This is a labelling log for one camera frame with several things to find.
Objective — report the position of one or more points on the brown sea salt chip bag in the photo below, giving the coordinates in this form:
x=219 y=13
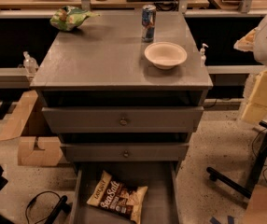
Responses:
x=115 y=196

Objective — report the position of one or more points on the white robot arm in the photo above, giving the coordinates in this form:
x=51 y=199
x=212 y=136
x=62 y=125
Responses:
x=255 y=41

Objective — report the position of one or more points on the grey open bottom drawer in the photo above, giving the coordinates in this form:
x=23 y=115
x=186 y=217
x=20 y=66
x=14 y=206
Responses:
x=159 y=205

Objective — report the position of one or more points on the grey wooden drawer cabinet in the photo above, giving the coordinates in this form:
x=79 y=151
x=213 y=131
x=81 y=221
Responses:
x=103 y=64

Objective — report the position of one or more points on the grey middle drawer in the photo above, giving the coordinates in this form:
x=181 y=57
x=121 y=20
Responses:
x=125 y=152

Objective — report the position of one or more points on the grey top drawer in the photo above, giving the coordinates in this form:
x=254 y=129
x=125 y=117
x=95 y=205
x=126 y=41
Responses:
x=123 y=119

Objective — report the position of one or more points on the green chip bag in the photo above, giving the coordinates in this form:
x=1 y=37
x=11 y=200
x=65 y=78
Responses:
x=68 y=18

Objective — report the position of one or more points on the black stand with wheels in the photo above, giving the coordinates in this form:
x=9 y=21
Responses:
x=254 y=175

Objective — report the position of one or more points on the white pump dispenser bottle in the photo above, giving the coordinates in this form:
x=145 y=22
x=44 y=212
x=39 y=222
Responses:
x=202 y=53

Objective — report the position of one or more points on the cardboard box bottom right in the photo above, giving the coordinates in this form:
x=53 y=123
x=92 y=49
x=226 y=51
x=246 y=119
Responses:
x=256 y=211

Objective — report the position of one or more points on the white paper bowl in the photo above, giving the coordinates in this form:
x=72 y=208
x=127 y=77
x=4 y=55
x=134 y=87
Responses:
x=165 y=55

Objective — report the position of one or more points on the blue silver drink can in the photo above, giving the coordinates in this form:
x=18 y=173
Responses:
x=148 y=22

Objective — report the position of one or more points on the cut cardboard piece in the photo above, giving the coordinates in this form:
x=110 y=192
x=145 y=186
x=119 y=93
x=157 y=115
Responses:
x=39 y=151

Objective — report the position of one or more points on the black floor stand leg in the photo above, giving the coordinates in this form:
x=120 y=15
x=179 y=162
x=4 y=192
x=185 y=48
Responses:
x=61 y=206

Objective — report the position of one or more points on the clear bottle on left shelf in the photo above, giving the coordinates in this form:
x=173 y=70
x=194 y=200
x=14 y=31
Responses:
x=30 y=63

